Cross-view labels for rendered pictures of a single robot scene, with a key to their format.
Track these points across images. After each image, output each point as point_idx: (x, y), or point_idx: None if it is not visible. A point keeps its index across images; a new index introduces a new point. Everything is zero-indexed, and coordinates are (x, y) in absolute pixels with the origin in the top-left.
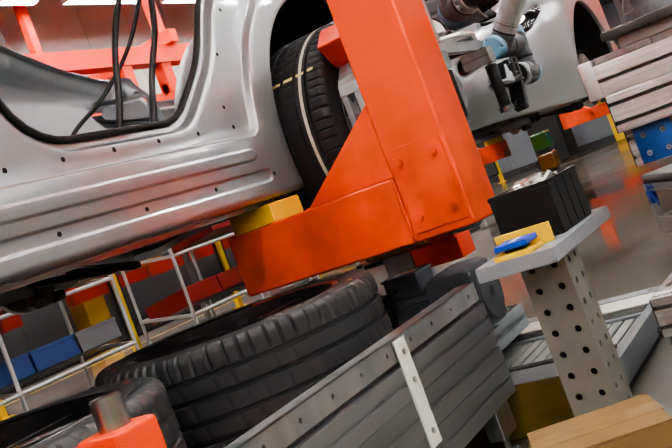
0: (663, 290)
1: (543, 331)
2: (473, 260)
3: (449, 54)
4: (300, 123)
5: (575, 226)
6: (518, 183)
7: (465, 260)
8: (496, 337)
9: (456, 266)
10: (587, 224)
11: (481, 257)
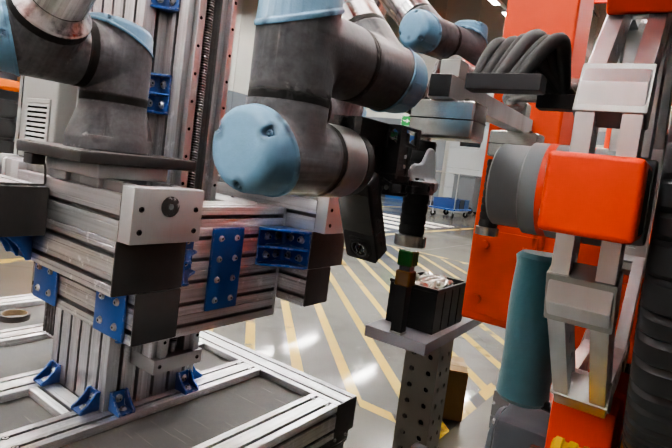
0: (338, 399)
1: (447, 379)
2: (512, 408)
3: (494, 121)
4: None
5: None
6: (441, 277)
7: (527, 422)
8: (489, 422)
9: (535, 410)
10: None
11: (502, 414)
